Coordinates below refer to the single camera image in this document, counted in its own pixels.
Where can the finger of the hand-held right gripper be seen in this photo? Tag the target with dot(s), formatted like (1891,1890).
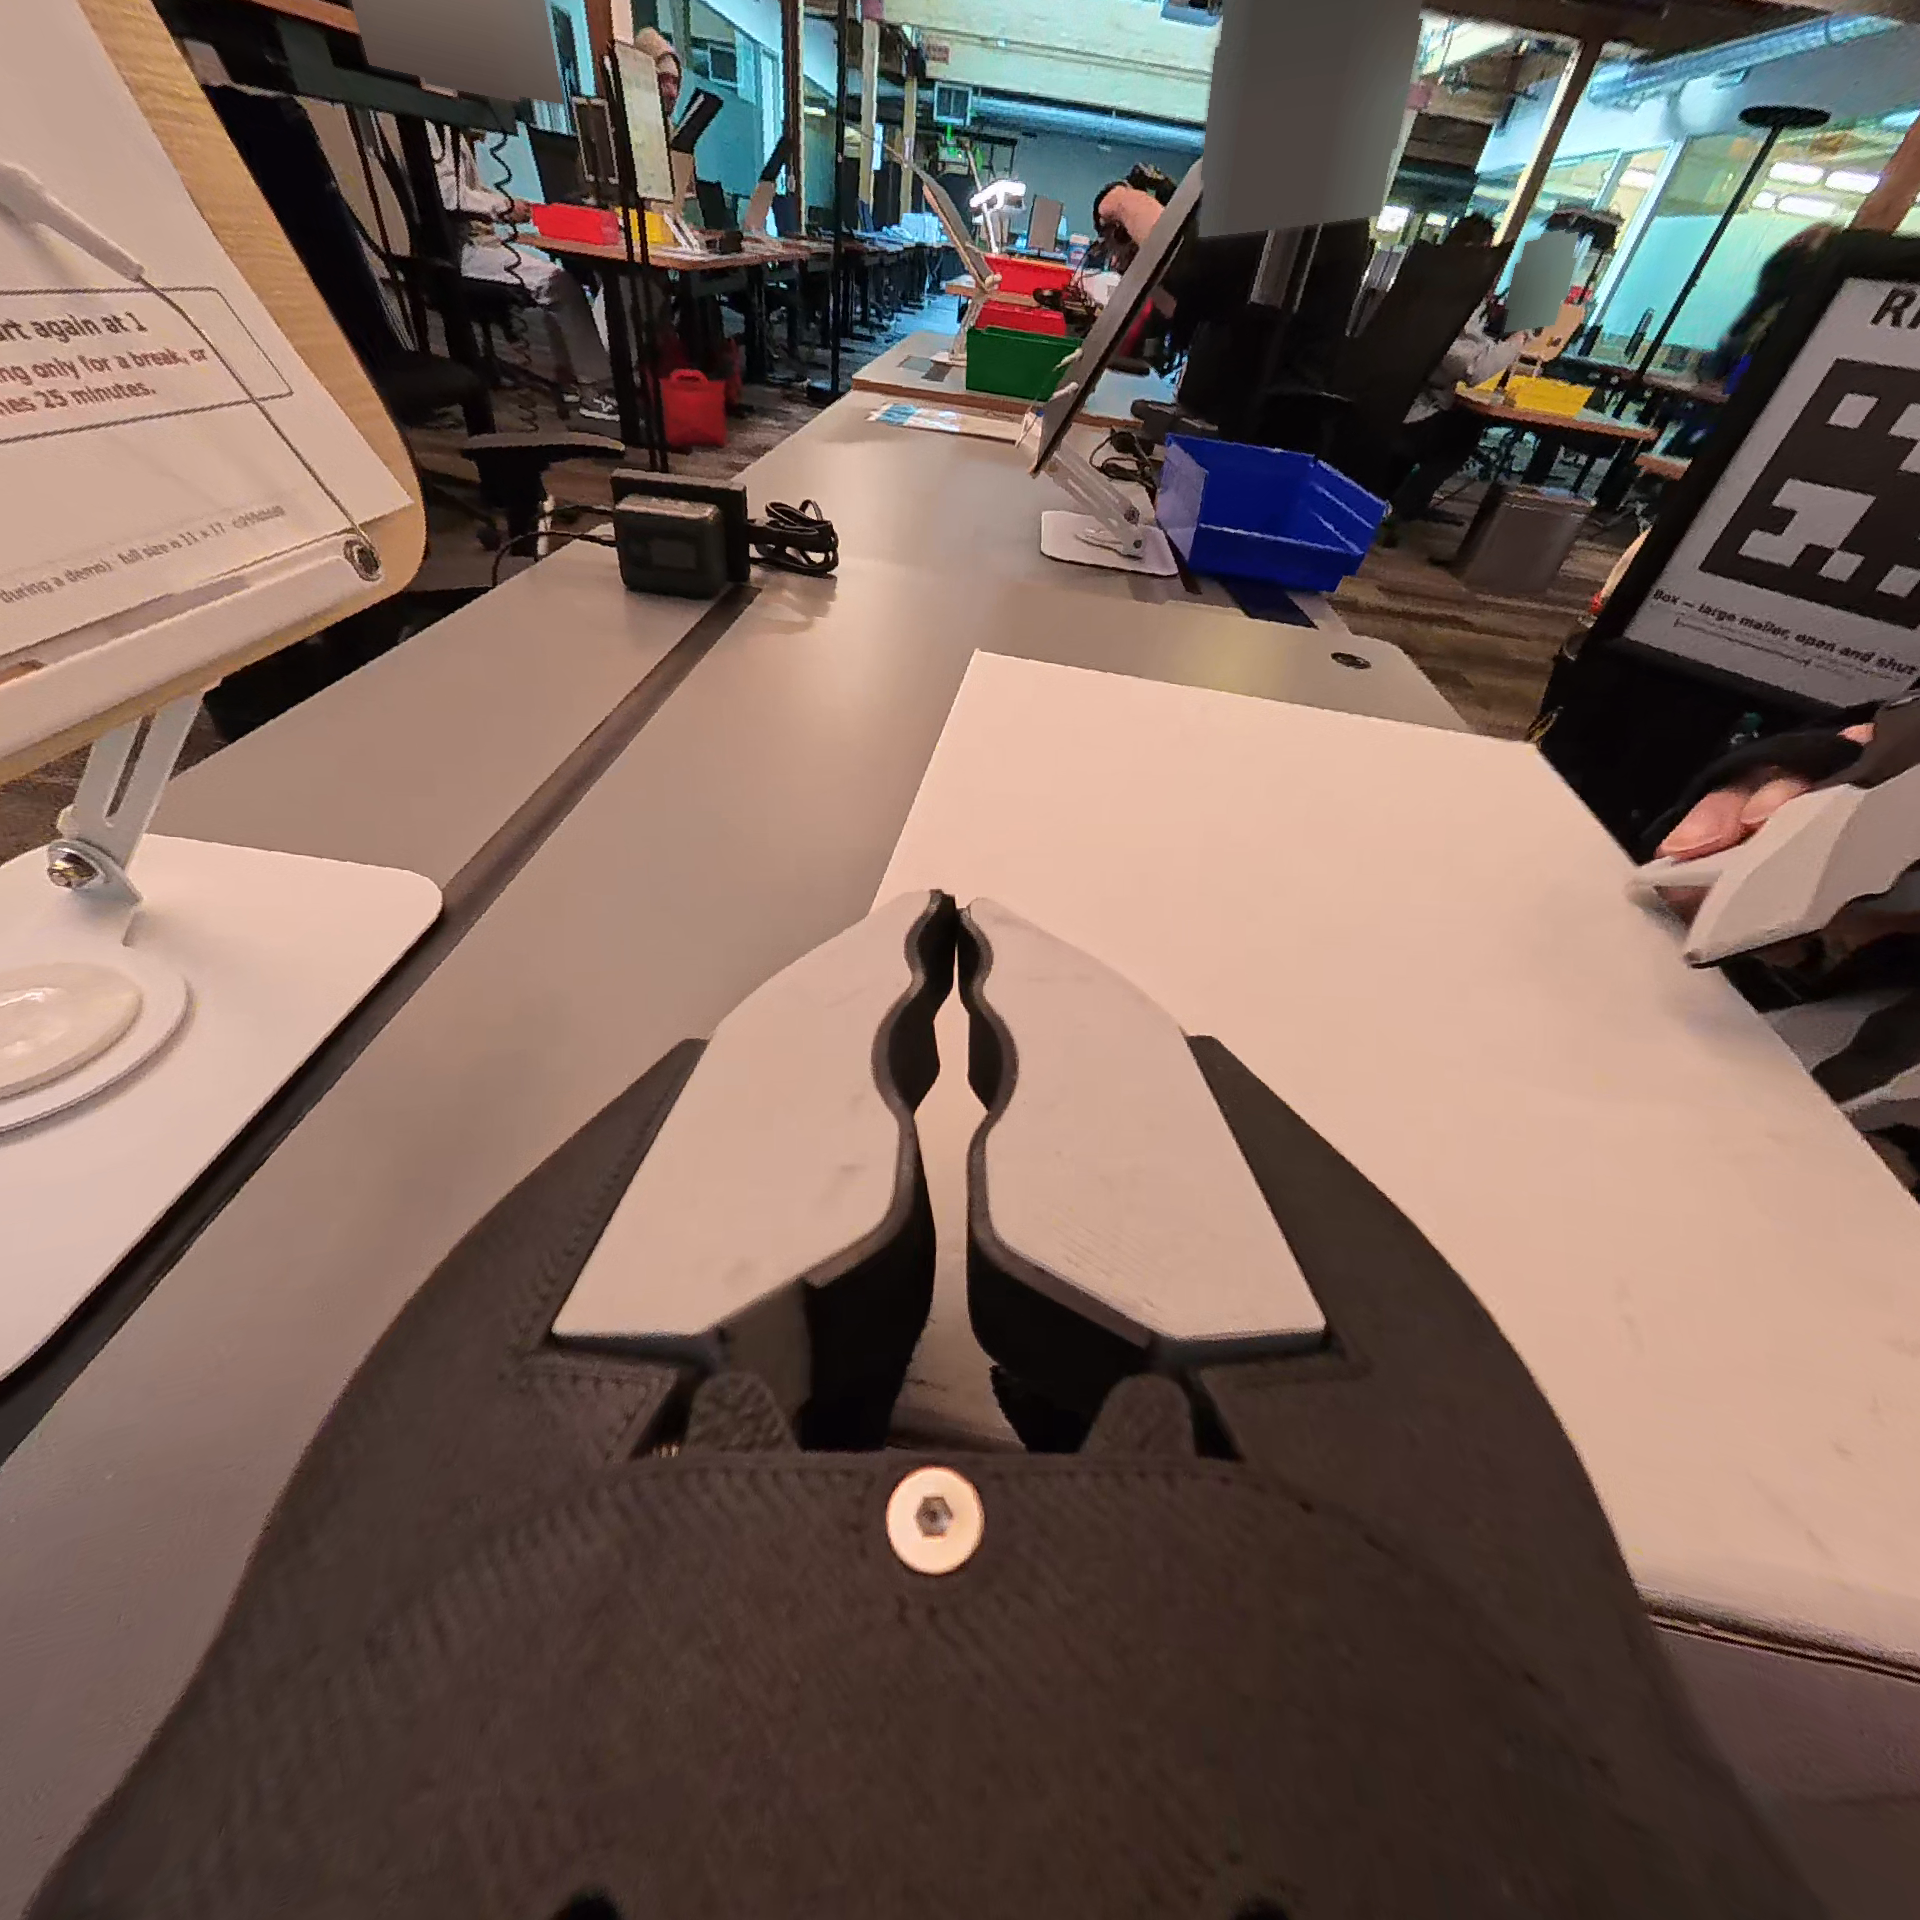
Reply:
(1800,876)

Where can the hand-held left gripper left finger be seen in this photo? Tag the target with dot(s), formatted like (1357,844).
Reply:
(765,1171)

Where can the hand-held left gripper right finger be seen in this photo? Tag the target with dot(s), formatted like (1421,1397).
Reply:
(1124,1171)

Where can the white cardboard box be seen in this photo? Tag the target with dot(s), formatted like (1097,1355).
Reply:
(1353,900)

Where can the person's right hand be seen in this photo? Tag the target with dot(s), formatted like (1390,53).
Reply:
(1726,818)

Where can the person's black shirt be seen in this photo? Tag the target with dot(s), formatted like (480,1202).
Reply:
(1622,747)

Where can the black framed printed sign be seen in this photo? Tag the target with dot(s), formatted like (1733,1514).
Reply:
(1800,524)

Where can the grey trash can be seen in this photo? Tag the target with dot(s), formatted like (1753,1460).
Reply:
(1524,542)

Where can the yellow plastic bin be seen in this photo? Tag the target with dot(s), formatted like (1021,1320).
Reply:
(1540,397)

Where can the instruction sheet on stand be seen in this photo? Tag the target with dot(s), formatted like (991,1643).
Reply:
(300,959)

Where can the blue plastic bin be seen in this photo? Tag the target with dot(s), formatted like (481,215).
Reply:
(1261,524)

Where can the black office chair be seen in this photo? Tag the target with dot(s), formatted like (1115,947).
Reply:
(1353,343)
(526,450)

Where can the black floor lamp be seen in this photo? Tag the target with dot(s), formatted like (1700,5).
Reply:
(1788,117)

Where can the black power adapter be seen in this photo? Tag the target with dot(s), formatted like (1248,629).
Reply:
(677,542)

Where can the red floor bin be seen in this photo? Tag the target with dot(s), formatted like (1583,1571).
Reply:
(694,408)

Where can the blue printed leaflet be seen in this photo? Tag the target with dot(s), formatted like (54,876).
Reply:
(937,421)

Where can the green plastic bin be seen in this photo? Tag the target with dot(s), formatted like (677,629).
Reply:
(1020,364)

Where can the red plastic bin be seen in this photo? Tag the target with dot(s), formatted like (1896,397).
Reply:
(574,225)
(1029,277)

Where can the printed instruction sheet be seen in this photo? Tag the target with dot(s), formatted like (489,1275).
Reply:
(89,196)

